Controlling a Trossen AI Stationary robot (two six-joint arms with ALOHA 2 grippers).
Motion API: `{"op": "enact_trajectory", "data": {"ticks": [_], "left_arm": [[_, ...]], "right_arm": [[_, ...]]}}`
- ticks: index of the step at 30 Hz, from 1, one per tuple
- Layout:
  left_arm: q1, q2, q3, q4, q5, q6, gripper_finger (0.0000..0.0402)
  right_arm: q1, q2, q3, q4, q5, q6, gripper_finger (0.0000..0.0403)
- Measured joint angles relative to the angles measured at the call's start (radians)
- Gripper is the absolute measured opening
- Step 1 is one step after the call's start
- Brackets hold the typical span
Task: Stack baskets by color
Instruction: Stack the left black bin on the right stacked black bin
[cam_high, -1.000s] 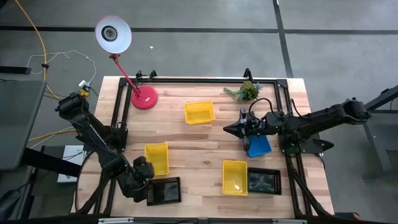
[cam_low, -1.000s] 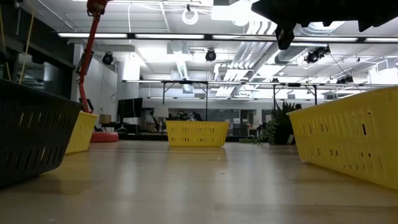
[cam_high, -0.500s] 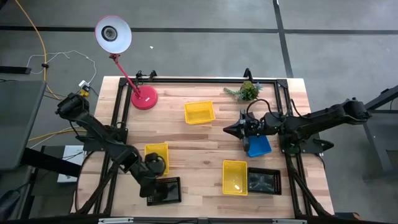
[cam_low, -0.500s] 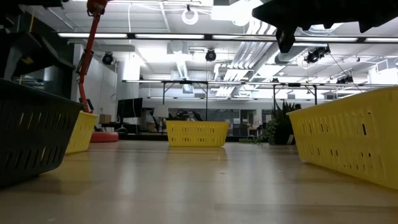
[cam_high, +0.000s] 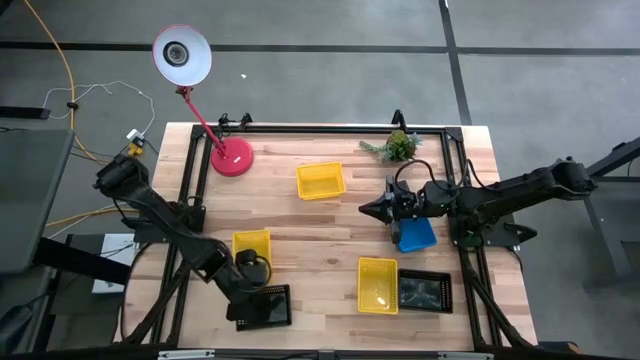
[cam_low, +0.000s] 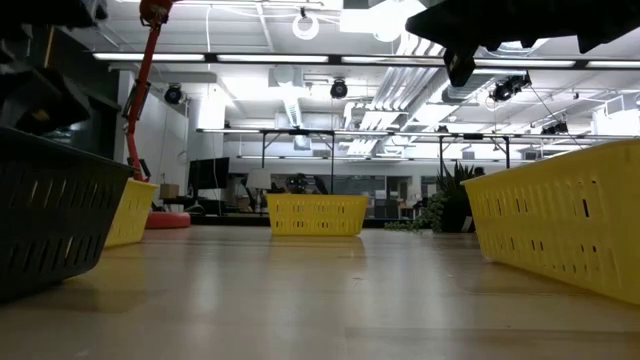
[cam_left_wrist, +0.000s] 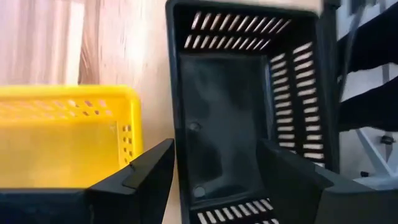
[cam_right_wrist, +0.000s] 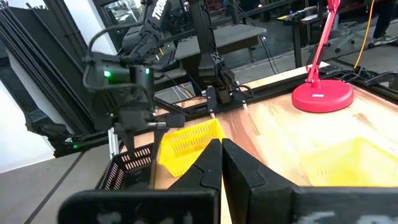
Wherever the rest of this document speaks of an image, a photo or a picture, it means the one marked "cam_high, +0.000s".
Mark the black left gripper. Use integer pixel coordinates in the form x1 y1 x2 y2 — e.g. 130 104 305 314
227 248 274 321

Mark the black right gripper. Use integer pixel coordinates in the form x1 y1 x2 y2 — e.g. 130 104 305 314
358 174 426 245

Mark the black plastic basket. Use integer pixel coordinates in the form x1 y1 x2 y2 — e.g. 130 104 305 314
225 283 293 333
397 268 454 315

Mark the blue plastic basket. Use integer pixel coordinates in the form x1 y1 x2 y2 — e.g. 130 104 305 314
396 216 438 254

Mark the yellow plastic basket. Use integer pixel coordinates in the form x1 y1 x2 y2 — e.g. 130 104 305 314
357 256 400 316
231 229 273 274
295 160 348 202

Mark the small artificial green plant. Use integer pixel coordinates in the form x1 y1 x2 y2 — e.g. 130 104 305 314
358 129 424 165

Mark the silver aluminium bar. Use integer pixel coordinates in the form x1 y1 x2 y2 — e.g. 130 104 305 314
437 351 495 360
157 349 217 360

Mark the red desk lamp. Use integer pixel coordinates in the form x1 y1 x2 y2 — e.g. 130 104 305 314
151 23 255 178

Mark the black desk leg bar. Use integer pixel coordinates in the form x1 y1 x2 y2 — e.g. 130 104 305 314
32 235 132 287

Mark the black tool orange tip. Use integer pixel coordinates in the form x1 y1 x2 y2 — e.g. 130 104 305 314
537 340 581 354

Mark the black framed side table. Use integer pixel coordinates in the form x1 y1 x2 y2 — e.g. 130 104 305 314
554 135 640 281

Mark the grey desk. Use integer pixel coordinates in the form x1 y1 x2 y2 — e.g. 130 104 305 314
0 128 76 275

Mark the black flat floor strip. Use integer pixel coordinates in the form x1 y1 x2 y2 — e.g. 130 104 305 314
0 105 52 121

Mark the black metal table frame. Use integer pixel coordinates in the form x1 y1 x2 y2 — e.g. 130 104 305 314
119 122 539 351

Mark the yellow cable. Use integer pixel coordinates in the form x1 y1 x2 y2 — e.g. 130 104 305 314
22 0 131 166
44 203 136 229

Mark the thin white cable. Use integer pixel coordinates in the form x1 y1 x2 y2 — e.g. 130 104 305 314
42 80 156 136

